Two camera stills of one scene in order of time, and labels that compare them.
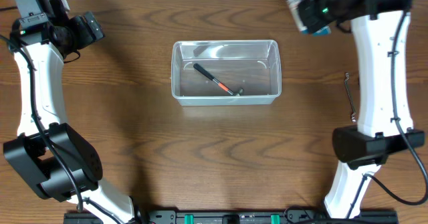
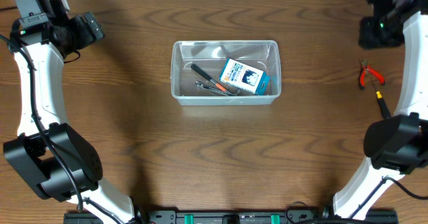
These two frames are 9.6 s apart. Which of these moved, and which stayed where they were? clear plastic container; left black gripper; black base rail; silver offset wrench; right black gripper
Moved: silver offset wrench; right black gripper
Stayed: clear plastic container; black base rail; left black gripper
